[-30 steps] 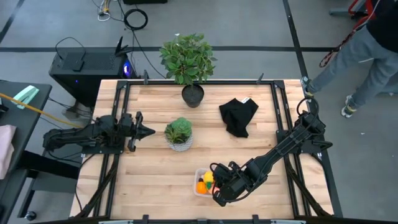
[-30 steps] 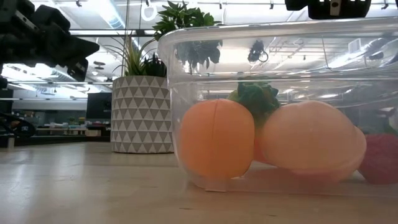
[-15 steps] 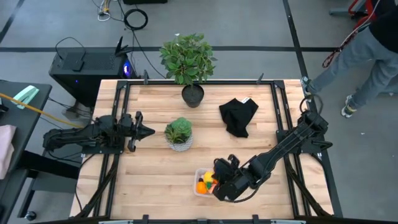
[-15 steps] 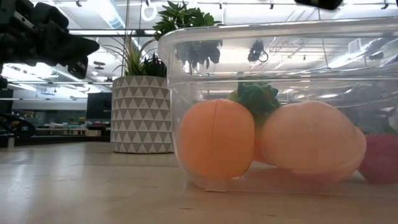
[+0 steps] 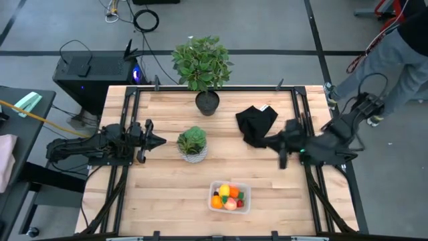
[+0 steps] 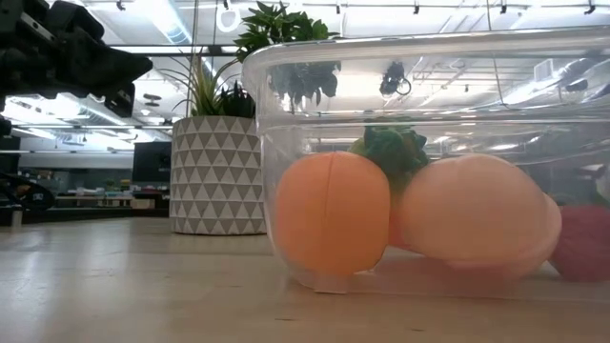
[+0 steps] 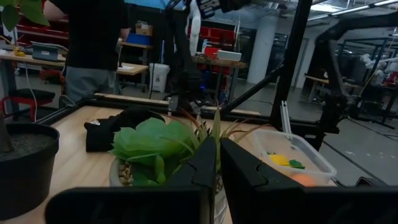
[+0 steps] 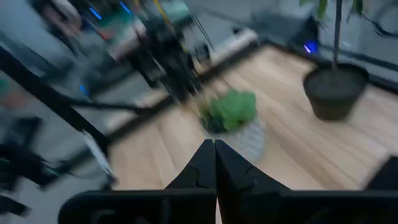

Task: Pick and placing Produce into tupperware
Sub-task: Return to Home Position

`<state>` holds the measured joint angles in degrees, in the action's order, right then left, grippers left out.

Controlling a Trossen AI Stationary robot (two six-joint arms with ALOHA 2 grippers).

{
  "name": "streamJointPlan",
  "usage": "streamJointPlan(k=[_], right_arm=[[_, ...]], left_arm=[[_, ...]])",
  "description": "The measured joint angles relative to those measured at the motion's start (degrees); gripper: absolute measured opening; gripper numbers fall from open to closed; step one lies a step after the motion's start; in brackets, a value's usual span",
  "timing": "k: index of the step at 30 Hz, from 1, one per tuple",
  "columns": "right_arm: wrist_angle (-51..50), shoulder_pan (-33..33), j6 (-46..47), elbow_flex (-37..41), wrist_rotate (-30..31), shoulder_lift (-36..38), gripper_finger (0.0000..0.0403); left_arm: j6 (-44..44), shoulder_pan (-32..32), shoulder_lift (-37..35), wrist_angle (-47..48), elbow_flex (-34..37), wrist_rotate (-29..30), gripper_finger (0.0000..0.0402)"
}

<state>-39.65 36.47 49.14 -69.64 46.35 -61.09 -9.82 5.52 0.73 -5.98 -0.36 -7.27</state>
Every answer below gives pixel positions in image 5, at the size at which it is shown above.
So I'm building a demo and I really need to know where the mint green stapler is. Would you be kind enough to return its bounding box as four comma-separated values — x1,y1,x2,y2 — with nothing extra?
12,91,43,118

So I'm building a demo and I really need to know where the black side table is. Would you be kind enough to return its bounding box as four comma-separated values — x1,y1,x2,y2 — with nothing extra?
0,85,88,238

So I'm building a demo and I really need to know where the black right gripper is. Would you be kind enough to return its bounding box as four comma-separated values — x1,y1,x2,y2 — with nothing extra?
265,118,307,170

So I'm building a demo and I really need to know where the pink toy peach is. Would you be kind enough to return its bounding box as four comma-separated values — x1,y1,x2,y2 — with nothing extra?
223,197,238,212

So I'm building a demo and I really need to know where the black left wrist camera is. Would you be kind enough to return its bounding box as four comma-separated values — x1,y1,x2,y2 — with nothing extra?
128,122,144,139

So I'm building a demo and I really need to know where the pink cloth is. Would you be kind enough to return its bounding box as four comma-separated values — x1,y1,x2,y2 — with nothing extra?
0,133,18,194

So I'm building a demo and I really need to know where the red frame chair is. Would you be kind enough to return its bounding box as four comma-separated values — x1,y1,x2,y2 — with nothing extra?
354,0,407,33

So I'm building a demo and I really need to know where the clear plastic food container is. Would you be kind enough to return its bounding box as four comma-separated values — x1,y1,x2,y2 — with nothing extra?
207,180,251,215

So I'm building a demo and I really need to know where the black computer tower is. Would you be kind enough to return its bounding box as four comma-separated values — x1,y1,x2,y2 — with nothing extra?
52,50,148,116

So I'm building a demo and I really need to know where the coiled black cable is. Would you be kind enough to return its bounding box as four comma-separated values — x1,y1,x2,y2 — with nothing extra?
132,9,161,33

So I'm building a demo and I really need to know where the yellow cable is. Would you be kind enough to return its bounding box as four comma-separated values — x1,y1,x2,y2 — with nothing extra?
0,99,91,139

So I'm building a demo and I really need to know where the orange toy carrot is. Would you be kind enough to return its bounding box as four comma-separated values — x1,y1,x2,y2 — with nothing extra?
229,185,245,200

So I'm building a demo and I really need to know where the person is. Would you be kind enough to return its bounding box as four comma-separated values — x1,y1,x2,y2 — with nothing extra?
329,0,428,118

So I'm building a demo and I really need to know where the person's grey sneaker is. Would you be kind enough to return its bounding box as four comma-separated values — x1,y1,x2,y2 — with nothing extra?
323,82,339,110
366,114,385,127

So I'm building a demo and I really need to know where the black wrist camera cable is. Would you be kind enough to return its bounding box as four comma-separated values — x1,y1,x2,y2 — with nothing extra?
357,72,389,101

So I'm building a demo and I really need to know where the white cable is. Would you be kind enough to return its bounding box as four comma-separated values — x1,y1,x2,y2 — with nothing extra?
346,0,411,74

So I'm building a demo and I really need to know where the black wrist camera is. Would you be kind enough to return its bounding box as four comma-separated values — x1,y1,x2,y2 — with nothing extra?
284,118,304,137
128,122,144,139

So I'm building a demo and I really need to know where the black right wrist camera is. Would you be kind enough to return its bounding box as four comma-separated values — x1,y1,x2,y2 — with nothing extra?
284,118,304,137

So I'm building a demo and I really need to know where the black cloth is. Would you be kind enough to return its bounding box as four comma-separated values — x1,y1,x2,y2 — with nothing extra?
235,104,279,149

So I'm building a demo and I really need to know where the succulent in triangle-patterned pot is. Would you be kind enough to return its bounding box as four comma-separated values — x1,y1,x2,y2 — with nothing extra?
176,125,209,164

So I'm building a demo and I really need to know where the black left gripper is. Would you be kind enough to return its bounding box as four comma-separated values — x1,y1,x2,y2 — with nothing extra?
128,118,167,165

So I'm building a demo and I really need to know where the black wifi antenna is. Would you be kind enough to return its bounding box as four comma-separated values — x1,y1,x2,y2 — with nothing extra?
122,38,143,62

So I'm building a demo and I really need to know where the yellow toy bell pepper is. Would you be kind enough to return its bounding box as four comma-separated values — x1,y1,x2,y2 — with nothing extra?
219,183,231,204

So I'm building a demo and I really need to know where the leafy plant in black pot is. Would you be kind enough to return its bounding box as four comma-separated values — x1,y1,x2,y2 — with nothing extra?
171,35,235,117

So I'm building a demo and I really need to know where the black aluminium table frame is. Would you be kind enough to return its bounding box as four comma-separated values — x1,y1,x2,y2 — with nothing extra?
80,85,370,241

